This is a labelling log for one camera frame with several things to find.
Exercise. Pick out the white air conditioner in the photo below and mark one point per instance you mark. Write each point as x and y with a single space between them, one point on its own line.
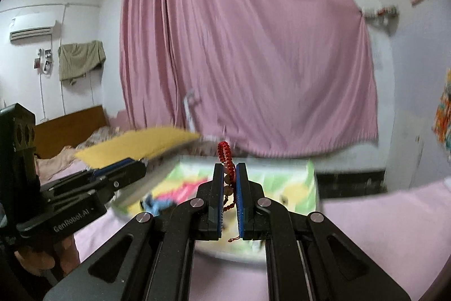
22 28

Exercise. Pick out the floral patterned pillow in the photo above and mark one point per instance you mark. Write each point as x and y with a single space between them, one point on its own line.
48 168

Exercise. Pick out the person's left hand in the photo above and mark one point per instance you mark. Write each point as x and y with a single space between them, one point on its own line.
38 262

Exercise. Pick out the brown wooden headboard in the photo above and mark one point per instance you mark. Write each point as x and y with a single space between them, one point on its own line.
68 130

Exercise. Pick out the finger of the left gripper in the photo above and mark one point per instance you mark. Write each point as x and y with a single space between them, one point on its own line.
127 169
103 190

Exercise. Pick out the olive cloth on wall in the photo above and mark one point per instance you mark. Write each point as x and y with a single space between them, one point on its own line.
77 59

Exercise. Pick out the curtain tieback hook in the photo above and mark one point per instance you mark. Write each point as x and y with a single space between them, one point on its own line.
380 16

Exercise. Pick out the grey jewelry tray box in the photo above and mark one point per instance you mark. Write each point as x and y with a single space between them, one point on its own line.
291 183

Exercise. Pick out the pink bed sheet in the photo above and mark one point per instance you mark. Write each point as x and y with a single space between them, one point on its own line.
405 232

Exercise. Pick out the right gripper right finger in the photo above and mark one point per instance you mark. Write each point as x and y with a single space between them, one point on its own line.
308 257

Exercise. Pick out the pink curtain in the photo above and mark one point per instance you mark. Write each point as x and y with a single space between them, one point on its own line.
278 78

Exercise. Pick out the yellow pillow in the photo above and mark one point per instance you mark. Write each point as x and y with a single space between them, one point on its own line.
147 143

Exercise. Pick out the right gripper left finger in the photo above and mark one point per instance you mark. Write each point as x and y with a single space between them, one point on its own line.
150 258

